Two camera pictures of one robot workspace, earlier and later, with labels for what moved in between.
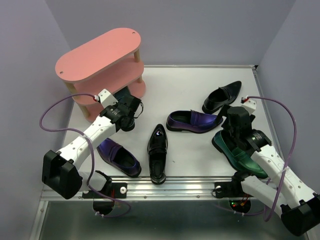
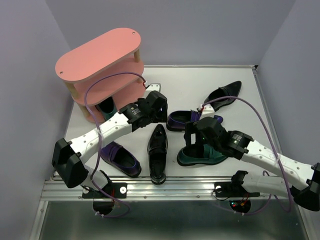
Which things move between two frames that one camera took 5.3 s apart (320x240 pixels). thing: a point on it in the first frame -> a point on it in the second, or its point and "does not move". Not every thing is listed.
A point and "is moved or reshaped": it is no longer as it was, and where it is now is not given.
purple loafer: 120,157 does not move
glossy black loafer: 157,148 does not move
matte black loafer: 222,96 does not move
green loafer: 124,96 is moved or reshaped
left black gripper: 116,105 -> 162,116
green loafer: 240,159 is moved or reshaped
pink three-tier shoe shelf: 113,63 does not move
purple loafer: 192,121 does not move
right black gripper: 223,111 -> 191,128
